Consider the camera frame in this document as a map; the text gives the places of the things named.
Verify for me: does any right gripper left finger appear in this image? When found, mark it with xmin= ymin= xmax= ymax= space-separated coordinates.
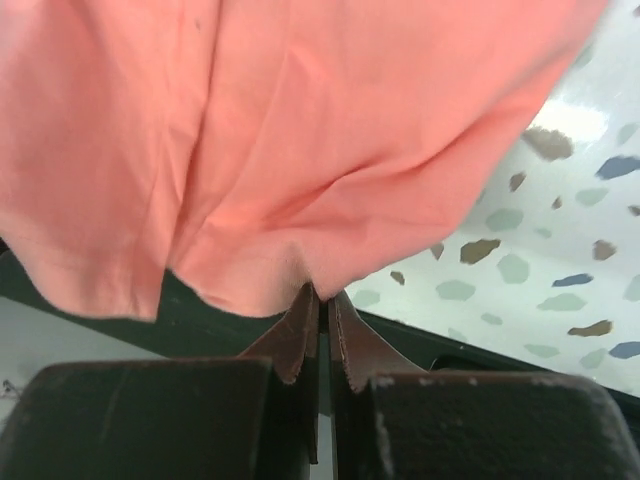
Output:
xmin=1 ymin=286 xmax=319 ymax=479

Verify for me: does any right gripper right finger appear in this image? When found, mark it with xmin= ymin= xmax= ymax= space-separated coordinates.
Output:
xmin=327 ymin=294 xmax=639 ymax=479

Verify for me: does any pink t shirt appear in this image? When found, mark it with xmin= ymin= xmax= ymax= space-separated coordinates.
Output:
xmin=1 ymin=1 xmax=606 ymax=320

